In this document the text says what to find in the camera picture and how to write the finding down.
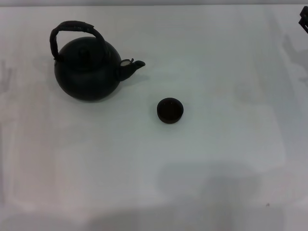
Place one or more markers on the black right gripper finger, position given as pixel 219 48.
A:
pixel 304 20

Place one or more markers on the black round teapot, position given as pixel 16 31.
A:
pixel 86 79

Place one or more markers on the small black teacup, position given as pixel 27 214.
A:
pixel 170 111

